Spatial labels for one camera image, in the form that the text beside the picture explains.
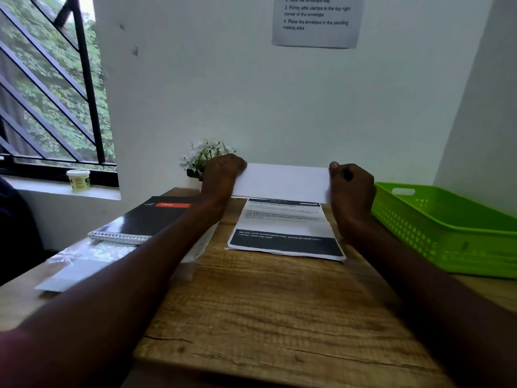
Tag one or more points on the black window grille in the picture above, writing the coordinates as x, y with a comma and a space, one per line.
91, 96

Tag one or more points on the person's left forearm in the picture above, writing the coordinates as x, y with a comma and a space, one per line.
101, 299

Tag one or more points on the small cream jar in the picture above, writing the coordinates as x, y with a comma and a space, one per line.
78, 181

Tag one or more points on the person's right forearm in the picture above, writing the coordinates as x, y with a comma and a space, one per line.
444, 319

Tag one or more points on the green plastic basket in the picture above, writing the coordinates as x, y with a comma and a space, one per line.
444, 226

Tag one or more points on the paper notice sheet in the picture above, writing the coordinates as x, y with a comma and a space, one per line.
319, 36

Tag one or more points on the black backpack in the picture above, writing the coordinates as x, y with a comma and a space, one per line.
16, 238

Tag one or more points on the person's right hand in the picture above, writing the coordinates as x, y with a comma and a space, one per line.
353, 197

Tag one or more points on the person's left hand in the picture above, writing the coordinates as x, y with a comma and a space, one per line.
220, 181

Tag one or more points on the black spiral notebook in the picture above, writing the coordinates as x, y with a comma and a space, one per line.
153, 218

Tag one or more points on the white flower plant in pot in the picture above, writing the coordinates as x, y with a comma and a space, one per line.
202, 151

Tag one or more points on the white window sill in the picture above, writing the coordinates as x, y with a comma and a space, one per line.
60, 190

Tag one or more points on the clear plastic sleeve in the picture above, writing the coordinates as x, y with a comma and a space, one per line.
101, 252

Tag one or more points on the printed sheet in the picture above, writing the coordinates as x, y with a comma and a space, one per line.
282, 181
282, 222

